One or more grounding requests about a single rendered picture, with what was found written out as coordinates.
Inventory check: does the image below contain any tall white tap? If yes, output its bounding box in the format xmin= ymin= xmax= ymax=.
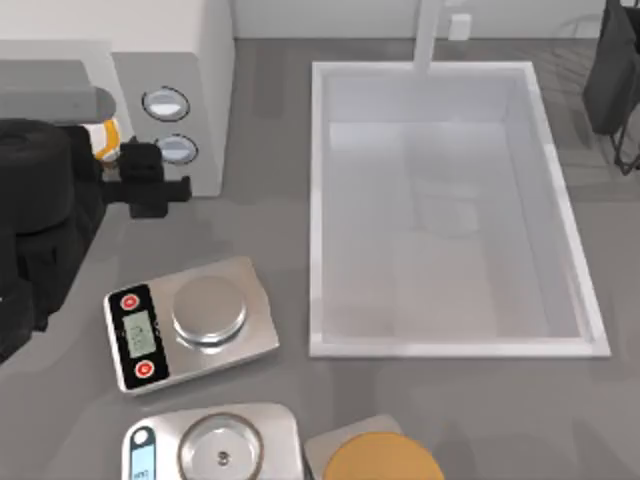
xmin=411 ymin=0 xmax=440 ymax=76

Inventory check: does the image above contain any white sink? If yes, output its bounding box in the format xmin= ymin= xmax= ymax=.
xmin=308 ymin=60 xmax=612 ymax=360

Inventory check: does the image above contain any round grey microwave knob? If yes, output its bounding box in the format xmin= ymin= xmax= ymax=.
xmin=141 ymin=85 xmax=191 ymax=123
xmin=155 ymin=133 xmax=200 ymax=167

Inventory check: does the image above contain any silver scale with black panel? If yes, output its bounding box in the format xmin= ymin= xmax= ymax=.
xmin=102 ymin=255 xmax=281 ymax=398

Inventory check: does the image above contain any white wall socket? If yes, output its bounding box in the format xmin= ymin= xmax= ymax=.
xmin=448 ymin=13 xmax=472 ymax=42

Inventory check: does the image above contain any pale microwave oven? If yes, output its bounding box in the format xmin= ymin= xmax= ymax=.
xmin=0 ymin=0 xmax=235 ymax=200

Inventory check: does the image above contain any pale rounded box orange stripe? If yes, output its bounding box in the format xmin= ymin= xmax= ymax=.
xmin=85 ymin=118 xmax=123 ymax=164

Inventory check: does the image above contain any grey scale with orange plate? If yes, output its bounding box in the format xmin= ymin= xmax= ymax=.
xmin=303 ymin=413 xmax=447 ymax=480

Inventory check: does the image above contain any silver scale with blue panel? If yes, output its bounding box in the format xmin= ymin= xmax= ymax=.
xmin=121 ymin=401 xmax=306 ymax=480

